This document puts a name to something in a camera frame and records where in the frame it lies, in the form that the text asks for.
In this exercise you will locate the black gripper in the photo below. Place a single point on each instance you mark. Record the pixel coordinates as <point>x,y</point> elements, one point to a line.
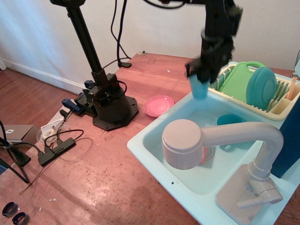
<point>221,25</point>

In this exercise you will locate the teal plastic cup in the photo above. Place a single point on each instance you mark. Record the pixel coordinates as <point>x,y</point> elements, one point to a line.
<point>199,90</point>

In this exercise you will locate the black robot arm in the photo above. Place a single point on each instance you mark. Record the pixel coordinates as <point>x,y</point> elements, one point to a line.
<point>74,13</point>

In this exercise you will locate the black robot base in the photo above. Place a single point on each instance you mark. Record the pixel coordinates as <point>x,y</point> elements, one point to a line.
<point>110,109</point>

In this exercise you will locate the teal bowl in sink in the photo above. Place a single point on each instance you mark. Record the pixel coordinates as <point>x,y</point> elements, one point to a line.
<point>231,119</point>

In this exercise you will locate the light blue toy sink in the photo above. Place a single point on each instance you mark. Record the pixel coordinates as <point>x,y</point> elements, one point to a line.
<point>147,148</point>

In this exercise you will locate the green cutting board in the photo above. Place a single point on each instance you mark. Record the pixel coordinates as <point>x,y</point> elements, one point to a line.
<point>236,83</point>

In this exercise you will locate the pink plastic plate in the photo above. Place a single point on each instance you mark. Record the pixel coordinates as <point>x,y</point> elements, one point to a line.
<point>158,105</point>

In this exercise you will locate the teal plate in rack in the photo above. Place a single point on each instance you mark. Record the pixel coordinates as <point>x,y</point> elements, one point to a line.
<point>261,88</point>

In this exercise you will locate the cream dish rack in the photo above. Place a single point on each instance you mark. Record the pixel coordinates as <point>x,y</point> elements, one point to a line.
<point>278,108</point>

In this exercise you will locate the orange utensil in rack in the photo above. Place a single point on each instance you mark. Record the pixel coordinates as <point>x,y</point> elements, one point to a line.
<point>292,87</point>

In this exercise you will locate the dark blue panel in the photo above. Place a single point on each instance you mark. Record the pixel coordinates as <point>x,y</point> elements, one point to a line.
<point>290,152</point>

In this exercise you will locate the grey toy faucet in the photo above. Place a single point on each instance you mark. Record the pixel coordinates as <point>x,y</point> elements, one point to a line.
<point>241,178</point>

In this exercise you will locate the blue clamp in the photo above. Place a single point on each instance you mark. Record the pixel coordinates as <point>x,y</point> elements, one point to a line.
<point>68,103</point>

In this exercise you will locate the clear plastic bag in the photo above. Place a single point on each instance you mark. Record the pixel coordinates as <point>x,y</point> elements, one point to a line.
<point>51,129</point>

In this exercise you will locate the grey cardboard box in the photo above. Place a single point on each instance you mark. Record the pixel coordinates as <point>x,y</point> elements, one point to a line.
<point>21,133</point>

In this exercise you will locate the black power plug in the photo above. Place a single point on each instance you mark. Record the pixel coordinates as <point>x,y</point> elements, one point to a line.
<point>21,158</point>

